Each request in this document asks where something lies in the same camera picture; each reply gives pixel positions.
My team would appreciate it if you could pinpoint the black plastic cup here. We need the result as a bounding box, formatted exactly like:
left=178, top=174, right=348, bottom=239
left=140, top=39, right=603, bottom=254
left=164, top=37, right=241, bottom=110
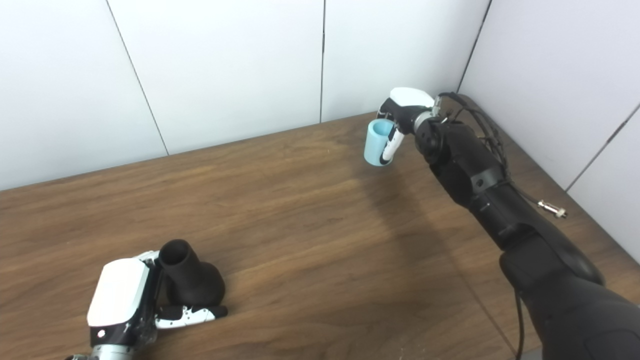
left=158, top=239, right=226, bottom=307

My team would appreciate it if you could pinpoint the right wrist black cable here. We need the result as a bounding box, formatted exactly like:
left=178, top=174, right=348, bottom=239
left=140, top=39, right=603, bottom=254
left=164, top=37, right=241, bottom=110
left=437, top=91, right=569, bottom=360

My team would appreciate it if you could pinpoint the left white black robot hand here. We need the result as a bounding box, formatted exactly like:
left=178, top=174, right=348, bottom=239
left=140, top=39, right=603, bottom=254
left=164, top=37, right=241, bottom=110
left=86, top=250, right=229, bottom=351

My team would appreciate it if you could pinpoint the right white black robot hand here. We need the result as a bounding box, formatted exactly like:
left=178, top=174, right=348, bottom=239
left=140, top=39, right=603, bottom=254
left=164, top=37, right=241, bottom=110
left=376, top=87, right=443, bottom=166

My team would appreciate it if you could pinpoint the light blue plastic cup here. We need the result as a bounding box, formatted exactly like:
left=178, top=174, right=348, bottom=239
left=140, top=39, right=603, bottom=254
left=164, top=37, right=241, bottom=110
left=363, top=119, right=398, bottom=167

